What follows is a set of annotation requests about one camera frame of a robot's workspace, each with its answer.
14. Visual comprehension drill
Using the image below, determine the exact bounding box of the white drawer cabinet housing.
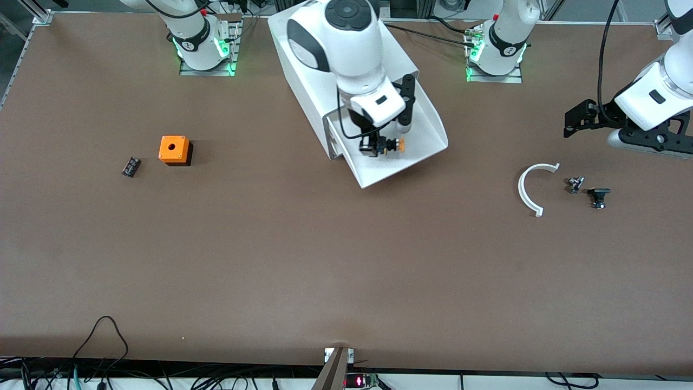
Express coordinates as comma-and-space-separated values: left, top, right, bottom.
268, 0, 420, 160

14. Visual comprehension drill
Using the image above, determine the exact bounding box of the small black plastic part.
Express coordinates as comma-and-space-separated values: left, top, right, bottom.
587, 187, 612, 210

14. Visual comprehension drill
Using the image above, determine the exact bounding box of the white curved plastic arc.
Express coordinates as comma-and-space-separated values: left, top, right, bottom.
518, 162, 561, 218

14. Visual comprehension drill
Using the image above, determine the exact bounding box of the small device with red light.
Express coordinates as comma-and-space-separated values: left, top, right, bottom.
344, 373, 382, 389

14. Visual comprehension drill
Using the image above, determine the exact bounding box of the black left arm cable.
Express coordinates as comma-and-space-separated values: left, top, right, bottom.
597, 0, 620, 117

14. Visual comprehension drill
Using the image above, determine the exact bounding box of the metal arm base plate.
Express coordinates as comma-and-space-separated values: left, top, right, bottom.
466, 24, 524, 84
179, 15, 241, 76

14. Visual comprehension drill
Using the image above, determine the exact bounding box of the long black table cable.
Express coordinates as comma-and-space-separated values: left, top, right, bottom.
383, 23, 478, 48

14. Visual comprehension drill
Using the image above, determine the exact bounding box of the orange button enclosure box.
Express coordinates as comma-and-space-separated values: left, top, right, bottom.
158, 135, 194, 167

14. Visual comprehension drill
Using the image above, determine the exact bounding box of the brown camera mount beam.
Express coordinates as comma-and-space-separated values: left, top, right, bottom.
311, 347, 355, 390

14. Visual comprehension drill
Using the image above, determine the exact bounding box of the black looped cable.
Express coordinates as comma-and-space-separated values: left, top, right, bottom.
73, 316, 129, 362

